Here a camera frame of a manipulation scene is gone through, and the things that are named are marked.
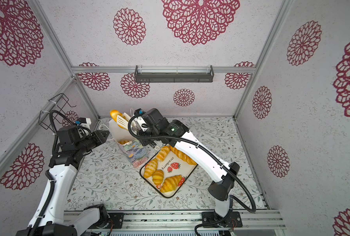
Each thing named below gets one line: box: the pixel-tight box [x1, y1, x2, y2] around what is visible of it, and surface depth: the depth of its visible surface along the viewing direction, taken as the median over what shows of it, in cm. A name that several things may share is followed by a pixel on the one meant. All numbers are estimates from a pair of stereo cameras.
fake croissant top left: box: [156, 146, 171, 162], surface depth 95 cm
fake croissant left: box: [143, 158, 158, 178], surface depth 90 cm
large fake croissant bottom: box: [160, 174, 182, 193], surface depth 84 cm
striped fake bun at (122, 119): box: [109, 109, 131, 131], surface depth 69 cm
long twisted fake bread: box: [169, 145, 198, 166], surface depth 96 cm
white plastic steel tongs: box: [116, 112, 139, 134], surface depth 69 cm
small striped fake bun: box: [151, 169, 164, 186], surface depth 87 cm
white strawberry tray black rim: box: [139, 145, 198, 199], surface depth 90 cm
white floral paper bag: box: [108, 118, 159, 169], surface depth 85 cm
